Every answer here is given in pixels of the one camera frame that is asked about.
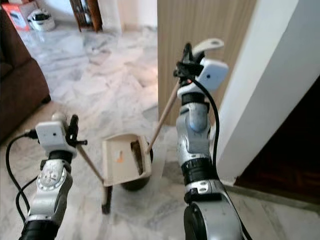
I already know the beige long-handled dustpan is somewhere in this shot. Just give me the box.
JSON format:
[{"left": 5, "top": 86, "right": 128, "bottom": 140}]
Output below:
[{"left": 102, "top": 38, "right": 225, "bottom": 187}]

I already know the beige-handled broom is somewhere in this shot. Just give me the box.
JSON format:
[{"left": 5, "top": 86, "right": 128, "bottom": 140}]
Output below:
[{"left": 50, "top": 112, "right": 112, "bottom": 215}]

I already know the light wood panel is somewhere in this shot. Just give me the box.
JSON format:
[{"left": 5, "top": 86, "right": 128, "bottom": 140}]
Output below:
[{"left": 157, "top": 0, "right": 258, "bottom": 126}]

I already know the brown wrapper strip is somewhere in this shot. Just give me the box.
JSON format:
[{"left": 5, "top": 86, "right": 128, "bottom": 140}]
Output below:
[{"left": 131, "top": 141, "right": 146, "bottom": 174}]

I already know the dark brown sofa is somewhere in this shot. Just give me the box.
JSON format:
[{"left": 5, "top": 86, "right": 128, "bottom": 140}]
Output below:
[{"left": 0, "top": 7, "right": 52, "bottom": 143}]

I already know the brown wooden shelf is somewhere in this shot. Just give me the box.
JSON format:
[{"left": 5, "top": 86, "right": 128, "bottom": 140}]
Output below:
[{"left": 69, "top": 0, "right": 103, "bottom": 32}]

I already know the red and white box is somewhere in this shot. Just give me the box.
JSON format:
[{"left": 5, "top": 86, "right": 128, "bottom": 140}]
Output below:
[{"left": 1, "top": 1, "right": 38, "bottom": 31}]

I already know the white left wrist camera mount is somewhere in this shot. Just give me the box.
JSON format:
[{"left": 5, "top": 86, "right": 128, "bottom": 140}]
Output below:
[{"left": 36, "top": 121, "right": 67, "bottom": 155}]

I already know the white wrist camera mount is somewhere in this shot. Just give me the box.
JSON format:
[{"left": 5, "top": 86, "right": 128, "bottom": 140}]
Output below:
[
  {"left": 36, "top": 121, "right": 67, "bottom": 155},
  {"left": 177, "top": 58, "right": 229, "bottom": 97}
]

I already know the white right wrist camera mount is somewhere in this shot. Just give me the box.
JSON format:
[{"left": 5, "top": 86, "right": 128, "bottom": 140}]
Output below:
[{"left": 177, "top": 58, "right": 229, "bottom": 97}]

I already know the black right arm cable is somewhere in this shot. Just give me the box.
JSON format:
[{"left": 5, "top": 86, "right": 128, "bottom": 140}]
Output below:
[{"left": 187, "top": 75, "right": 253, "bottom": 240}]

